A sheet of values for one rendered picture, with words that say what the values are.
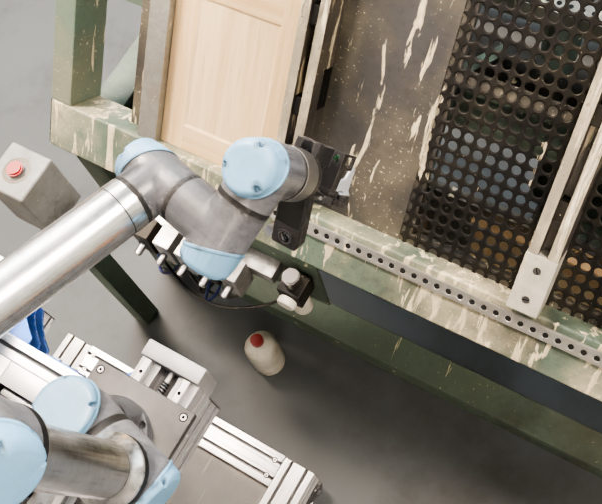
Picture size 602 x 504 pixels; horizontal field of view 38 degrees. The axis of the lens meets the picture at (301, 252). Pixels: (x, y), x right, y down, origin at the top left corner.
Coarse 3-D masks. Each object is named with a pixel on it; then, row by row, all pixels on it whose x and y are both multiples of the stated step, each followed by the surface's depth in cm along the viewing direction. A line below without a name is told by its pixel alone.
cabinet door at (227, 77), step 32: (192, 0) 181; (224, 0) 177; (256, 0) 174; (288, 0) 170; (192, 32) 184; (224, 32) 181; (256, 32) 177; (288, 32) 173; (192, 64) 188; (224, 64) 184; (256, 64) 180; (288, 64) 176; (192, 96) 191; (224, 96) 187; (256, 96) 183; (192, 128) 194; (224, 128) 190; (256, 128) 186
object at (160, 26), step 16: (160, 0) 182; (160, 16) 184; (160, 32) 186; (160, 48) 187; (144, 64) 191; (160, 64) 189; (144, 80) 193; (160, 80) 191; (144, 96) 195; (160, 96) 193; (144, 112) 196; (160, 112) 195; (144, 128) 198; (160, 128) 198
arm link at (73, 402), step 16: (48, 384) 139; (64, 384) 138; (80, 384) 138; (48, 400) 138; (64, 400) 137; (80, 400) 136; (96, 400) 136; (112, 400) 145; (48, 416) 136; (64, 416) 135; (80, 416) 135; (96, 416) 136; (112, 416) 137; (80, 432) 134; (96, 432) 135
